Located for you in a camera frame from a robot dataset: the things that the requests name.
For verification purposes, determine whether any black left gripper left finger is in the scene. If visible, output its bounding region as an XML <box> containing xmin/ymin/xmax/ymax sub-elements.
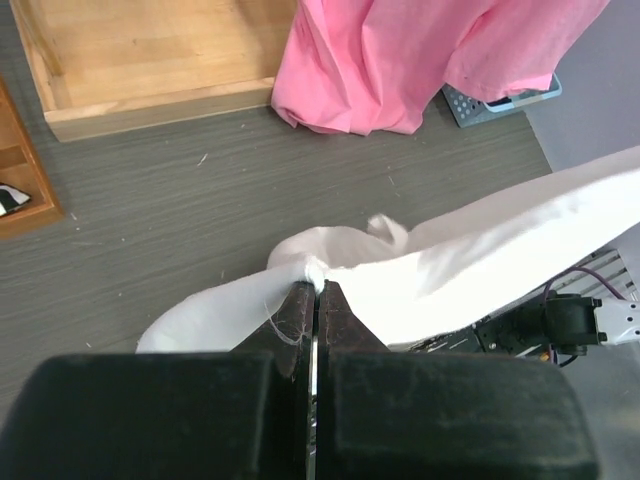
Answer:
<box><xmin>1</xmin><ymin>283</ymin><xmax>315</xmax><ymax>479</ymax></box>

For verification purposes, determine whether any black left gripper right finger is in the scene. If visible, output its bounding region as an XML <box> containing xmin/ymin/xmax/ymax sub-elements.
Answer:
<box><xmin>315</xmin><ymin>282</ymin><xmax>599</xmax><ymax>479</ymax></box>

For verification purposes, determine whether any white t shirt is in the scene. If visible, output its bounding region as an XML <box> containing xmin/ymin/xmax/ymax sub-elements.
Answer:
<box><xmin>137</xmin><ymin>148</ymin><xmax>639</xmax><ymax>353</ymax></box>

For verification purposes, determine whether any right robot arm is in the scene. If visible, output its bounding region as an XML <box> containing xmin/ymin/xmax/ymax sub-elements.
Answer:
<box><xmin>474</xmin><ymin>291</ymin><xmax>639</xmax><ymax>366</ymax></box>

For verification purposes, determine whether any black white striped shirt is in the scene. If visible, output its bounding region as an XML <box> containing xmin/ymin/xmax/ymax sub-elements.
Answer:
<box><xmin>0</xmin><ymin>183</ymin><xmax>31</xmax><ymax>217</ymax></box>

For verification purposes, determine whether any pink t shirt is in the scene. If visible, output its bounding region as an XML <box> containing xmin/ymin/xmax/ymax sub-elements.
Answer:
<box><xmin>271</xmin><ymin>0</ymin><xmax>605</xmax><ymax>135</ymax></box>

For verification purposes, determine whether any blue plastic basket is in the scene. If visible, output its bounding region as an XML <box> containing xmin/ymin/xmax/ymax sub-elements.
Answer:
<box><xmin>441</xmin><ymin>74</ymin><xmax>563</xmax><ymax>128</ymax></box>

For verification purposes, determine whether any orange wooden organizer tray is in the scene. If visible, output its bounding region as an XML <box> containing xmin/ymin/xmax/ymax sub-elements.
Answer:
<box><xmin>1</xmin><ymin>80</ymin><xmax>64</xmax><ymax>239</ymax></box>

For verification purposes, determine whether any wooden clothes rack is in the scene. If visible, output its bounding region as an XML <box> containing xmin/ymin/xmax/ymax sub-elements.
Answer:
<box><xmin>11</xmin><ymin>0</ymin><xmax>296</xmax><ymax>142</ymax></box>

